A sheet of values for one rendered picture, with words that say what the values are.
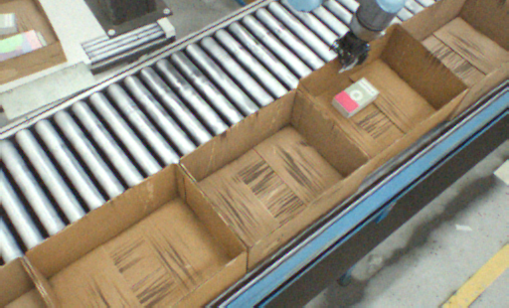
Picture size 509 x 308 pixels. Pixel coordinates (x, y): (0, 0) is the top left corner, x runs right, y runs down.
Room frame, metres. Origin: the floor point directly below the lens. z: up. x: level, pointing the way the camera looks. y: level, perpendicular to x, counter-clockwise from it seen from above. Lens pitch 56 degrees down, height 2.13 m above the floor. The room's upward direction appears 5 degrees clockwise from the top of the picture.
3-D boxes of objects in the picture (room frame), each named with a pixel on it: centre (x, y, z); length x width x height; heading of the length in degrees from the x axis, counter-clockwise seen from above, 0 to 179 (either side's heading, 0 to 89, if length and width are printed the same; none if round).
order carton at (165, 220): (0.41, 0.24, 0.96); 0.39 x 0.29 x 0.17; 133
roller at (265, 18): (1.37, -0.13, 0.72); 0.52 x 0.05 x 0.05; 43
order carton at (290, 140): (0.67, -0.05, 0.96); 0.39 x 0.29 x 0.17; 133
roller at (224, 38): (1.23, 0.01, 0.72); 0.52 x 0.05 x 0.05; 43
